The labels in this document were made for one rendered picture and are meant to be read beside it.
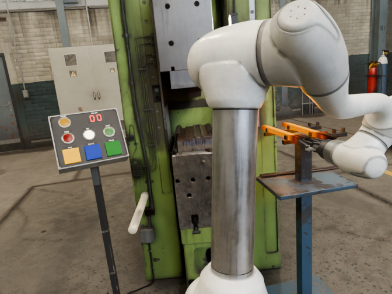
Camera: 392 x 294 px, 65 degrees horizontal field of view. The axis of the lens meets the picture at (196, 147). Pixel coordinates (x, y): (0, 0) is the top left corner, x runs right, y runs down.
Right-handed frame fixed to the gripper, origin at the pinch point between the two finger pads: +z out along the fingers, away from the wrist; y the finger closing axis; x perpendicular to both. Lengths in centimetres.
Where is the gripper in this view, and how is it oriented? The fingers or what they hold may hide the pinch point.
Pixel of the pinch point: (302, 140)
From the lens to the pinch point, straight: 137.2
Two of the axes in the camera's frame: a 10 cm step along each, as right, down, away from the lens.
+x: -0.9, -9.7, -2.3
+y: 9.8, -1.3, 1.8
